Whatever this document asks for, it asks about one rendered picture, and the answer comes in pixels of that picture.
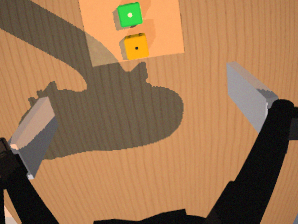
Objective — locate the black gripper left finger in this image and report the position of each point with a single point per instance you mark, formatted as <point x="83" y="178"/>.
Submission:
<point x="26" y="148"/>

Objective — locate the green die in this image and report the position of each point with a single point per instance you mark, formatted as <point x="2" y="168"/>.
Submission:
<point x="130" y="14"/>

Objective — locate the yellow die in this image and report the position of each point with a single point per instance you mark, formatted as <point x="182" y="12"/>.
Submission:
<point x="136" y="46"/>

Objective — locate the tan flat mat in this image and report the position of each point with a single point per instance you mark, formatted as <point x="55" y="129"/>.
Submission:
<point x="105" y="37"/>

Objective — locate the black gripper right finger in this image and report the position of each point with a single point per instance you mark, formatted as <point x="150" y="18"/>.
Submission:
<point x="245" y="200"/>

